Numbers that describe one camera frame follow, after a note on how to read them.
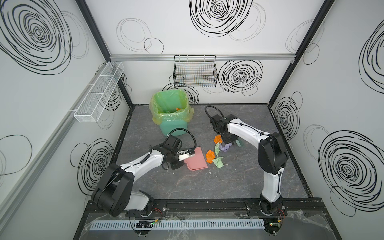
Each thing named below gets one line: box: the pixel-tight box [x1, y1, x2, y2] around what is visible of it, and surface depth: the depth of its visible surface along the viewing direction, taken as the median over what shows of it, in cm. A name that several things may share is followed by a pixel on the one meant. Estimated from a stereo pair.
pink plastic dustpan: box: [183, 146, 209, 171], surface depth 91 cm
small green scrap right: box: [214, 142, 221, 158], surface depth 95 cm
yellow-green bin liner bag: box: [149, 89, 195, 125], surface depth 93 cm
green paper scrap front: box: [212, 156, 224, 168], surface depth 91 cm
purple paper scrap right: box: [219, 143, 232, 152], surface depth 96 cm
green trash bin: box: [149, 90, 195, 137], surface depth 88 cm
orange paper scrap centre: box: [206, 149, 216, 164], surface depth 93 cm
